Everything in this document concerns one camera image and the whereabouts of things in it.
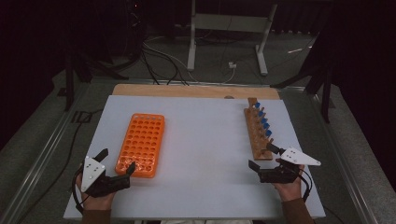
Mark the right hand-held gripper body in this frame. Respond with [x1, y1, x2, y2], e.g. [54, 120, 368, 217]
[258, 147, 322, 185]

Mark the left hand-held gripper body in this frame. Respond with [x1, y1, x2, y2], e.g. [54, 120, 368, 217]
[79, 155, 132, 199]

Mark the wooden test tube rack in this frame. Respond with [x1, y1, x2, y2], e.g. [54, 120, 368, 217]
[243, 97, 275, 161]

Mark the orange plastic tube rack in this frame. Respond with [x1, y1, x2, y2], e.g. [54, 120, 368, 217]
[114, 112, 166, 179]

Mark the person's right hand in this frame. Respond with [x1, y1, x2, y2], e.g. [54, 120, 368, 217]
[272, 163, 306, 203]

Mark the person's left hand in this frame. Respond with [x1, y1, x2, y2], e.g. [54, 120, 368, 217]
[75, 172, 117, 212]

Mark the white table mat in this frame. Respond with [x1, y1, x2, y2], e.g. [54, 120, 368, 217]
[63, 94, 327, 220]

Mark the black tripod stand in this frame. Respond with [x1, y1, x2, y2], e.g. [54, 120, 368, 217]
[60, 46, 130, 112]
[270, 31, 335, 124]

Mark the wooden table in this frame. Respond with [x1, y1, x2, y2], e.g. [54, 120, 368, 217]
[111, 83, 281, 101]

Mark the dark equipment stand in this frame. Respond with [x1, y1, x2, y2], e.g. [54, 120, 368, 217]
[124, 0, 148, 63]

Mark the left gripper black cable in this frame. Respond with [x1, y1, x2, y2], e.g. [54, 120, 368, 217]
[71, 166, 87, 216]

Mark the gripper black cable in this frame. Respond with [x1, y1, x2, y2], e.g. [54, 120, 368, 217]
[297, 169, 313, 203]
[71, 166, 87, 216]

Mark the long thin black cable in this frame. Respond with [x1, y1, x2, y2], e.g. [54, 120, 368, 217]
[17, 108, 106, 224]

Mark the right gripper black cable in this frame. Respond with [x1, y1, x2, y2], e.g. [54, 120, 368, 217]
[297, 169, 313, 203]

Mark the aluminium floor rail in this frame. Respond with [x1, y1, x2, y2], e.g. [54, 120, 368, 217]
[306, 88, 379, 224]
[0, 82, 92, 224]

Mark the black floor cable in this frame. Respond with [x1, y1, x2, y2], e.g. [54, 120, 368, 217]
[140, 46, 162, 86]
[142, 43, 190, 87]

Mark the white floor cable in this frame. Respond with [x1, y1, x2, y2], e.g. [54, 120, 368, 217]
[143, 35, 236, 85]

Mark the white metal stand frame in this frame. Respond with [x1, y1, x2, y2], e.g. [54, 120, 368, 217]
[186, 0, 278, 77]

